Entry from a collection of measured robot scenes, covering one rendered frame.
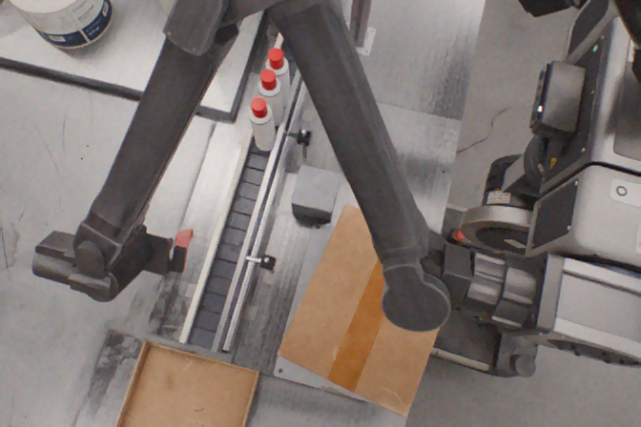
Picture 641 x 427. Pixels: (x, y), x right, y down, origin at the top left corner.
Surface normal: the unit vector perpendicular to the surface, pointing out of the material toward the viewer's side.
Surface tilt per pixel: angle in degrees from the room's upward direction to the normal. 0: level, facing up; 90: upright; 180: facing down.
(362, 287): 0
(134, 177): 52
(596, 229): 0
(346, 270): 0
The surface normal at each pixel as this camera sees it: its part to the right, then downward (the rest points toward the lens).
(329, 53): -0.14, 0.54
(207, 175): 0.01, -0.29
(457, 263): 0.20, -0.81
